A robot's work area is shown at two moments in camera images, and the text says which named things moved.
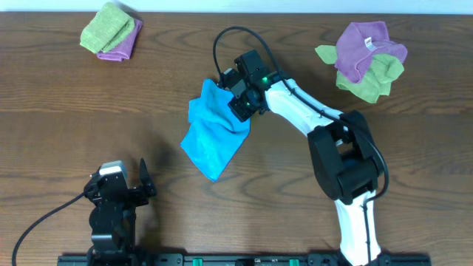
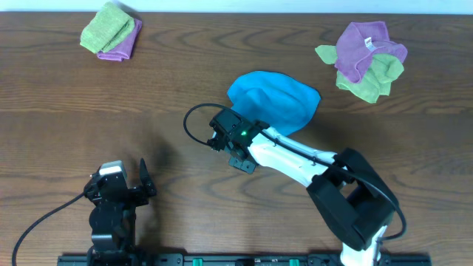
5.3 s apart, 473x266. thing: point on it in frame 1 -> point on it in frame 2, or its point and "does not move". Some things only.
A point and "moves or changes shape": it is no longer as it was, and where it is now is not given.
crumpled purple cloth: (358, 45) does not move
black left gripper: (142, 193) does not move
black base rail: (243, 259) does not move
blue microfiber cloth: (216, 132) moves or changes shape
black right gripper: (242, 114) -> (244, 167)
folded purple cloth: (124, 50) does not move
